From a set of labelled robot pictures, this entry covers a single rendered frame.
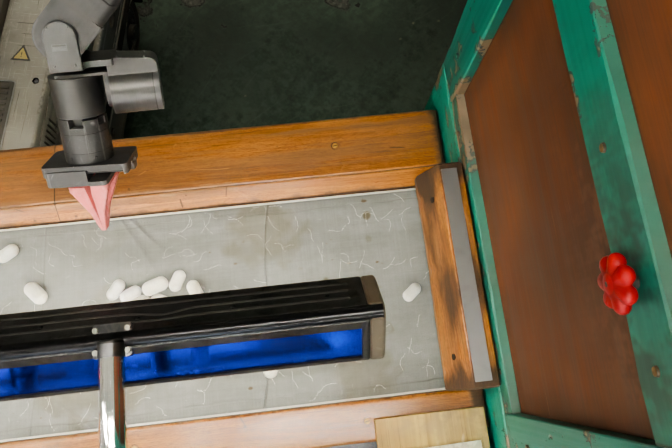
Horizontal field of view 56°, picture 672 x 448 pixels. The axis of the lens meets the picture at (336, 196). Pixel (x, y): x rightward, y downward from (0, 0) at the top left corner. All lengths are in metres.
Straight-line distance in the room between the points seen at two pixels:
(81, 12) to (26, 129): 0.68
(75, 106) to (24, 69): 0.68
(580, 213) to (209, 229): 0.57
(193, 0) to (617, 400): 1.70
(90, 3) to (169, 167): 0.31
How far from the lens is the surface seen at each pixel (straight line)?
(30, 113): 1.43
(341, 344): 0.60
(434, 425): 0.91
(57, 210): 1.03
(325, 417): 0.91
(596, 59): 0.51
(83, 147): 0.81
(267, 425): 0.92
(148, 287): 0.95
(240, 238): 0.96
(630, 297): 0.47
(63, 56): 0.77
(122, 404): 0.58
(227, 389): 0.94
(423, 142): 0.98
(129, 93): 0.79
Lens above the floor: 1.68
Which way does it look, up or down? 74 degrees down
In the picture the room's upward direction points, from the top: 5 degrees clockwise
